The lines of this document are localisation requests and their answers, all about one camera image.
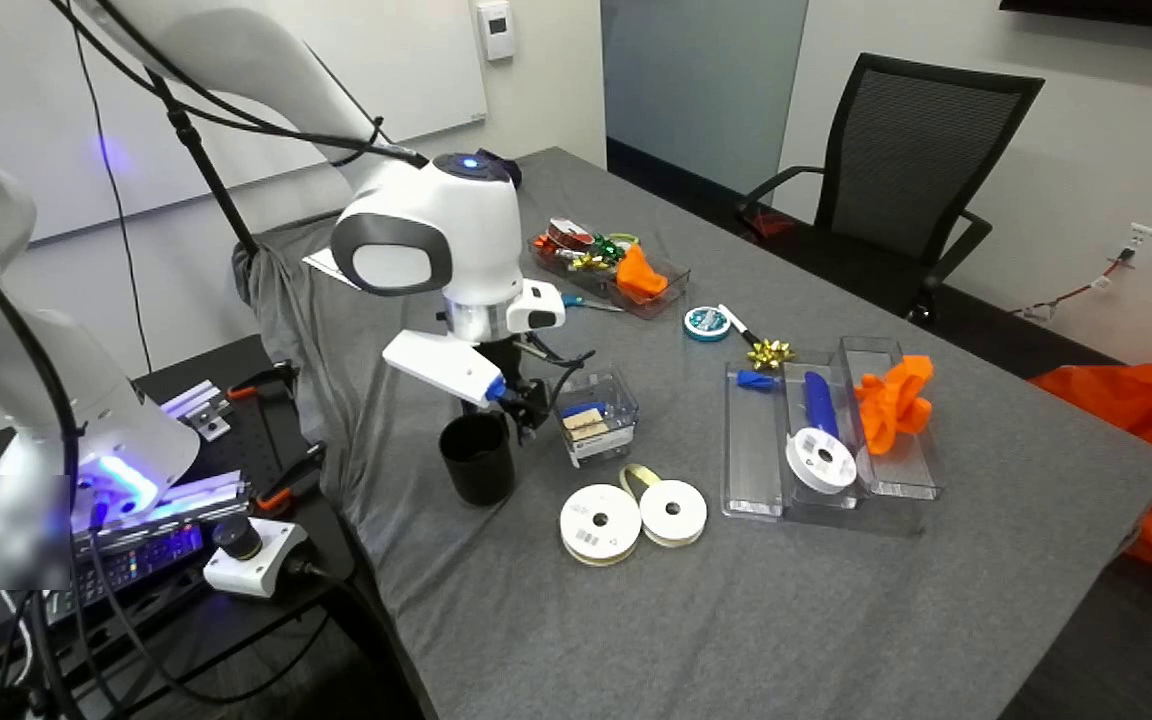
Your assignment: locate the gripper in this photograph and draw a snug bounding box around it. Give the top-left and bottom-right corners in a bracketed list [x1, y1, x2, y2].
[479, 338, 552, 443]

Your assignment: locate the black cup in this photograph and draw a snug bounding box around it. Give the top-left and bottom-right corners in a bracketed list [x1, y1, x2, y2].
[438, 411, 518, 508]

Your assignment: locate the small clear plastic box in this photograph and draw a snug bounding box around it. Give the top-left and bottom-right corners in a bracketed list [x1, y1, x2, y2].
[555, 367, 641, 469]

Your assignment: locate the pale yellow ribbon loop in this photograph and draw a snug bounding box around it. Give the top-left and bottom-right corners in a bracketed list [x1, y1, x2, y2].
[619, 463, 663, 502]

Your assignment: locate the white ribbon spool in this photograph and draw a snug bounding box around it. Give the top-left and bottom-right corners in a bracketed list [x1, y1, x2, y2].
[785, 427, 858, 495]
[638, 479, 710, 549]
[559, 483, 644, 567]

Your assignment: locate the orange ribbon bunch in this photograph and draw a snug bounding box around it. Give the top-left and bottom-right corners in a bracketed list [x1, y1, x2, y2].
[853, 354, 936, 457]
[615, 242, 670, 304]

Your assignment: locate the green gift bow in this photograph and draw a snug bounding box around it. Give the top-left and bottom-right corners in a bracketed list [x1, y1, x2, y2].
[590, 234, 641, 267]

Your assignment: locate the red ribbon spool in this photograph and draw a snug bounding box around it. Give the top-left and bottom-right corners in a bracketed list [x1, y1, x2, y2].
[547, 217, 595, 252]

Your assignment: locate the wide clear plastic tray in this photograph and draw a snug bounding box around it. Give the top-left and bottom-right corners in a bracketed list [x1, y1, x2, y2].
[529, 231, 692, 322]

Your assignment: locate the teal round ribbon spool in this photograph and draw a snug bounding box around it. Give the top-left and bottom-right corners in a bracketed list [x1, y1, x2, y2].
[683, 304, 732, 344]

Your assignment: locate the black and white marker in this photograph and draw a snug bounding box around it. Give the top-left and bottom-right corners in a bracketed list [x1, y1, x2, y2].
[717, 303, 763, 347]

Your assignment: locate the black and orange clamp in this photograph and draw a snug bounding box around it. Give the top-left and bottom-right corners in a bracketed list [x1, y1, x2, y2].
[253, 441, 328, 517]
[225, 361, 300, 402]

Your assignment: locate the grey table cloth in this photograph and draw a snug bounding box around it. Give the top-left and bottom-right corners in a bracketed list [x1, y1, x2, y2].
[232, 147, 1152, 720]

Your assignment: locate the blue ribbon roll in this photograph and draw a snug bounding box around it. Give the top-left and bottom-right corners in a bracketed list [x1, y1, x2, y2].
[803, 371, 841, 442]

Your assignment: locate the emergency stop button box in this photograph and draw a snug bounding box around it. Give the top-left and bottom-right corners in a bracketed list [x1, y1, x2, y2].
[202, 514, 310, 600]

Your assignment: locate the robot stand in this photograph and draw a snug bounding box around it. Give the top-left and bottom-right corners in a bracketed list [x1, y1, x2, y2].
[0, 334, 409, 720]

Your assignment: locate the frosted glass panel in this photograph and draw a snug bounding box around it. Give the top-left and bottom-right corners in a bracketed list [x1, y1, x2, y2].
[600, 0, 810, 197]

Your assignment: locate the black control box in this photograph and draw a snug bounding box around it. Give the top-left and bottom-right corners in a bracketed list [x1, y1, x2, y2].
[44, 519, 208, 623]

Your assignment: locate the black office chair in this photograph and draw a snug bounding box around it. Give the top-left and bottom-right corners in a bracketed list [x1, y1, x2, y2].
[735, 52, 1046, 327]

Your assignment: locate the whiteboard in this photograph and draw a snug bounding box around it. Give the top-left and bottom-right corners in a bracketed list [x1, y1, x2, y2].
[0, 0, 490, 245]

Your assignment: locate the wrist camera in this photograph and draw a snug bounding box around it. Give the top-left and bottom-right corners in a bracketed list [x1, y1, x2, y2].
[382, 331, 508, 407]

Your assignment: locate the aluminium bracket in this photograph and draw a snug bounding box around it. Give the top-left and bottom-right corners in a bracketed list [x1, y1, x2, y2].
[160, 379, 233, 442]

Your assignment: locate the white wall thermostat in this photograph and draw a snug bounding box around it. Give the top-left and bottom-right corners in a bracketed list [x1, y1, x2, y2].
[475, 0, 517, 64]

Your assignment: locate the black cable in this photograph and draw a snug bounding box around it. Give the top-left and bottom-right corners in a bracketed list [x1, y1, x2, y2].
[65, 0, 154, 377]

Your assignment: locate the red cable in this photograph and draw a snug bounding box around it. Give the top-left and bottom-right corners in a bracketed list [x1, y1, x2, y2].
[1013, 249, 1136, 324]

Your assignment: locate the black wall screen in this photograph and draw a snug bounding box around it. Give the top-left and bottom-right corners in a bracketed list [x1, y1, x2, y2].
[998, 0, 1152, 34]

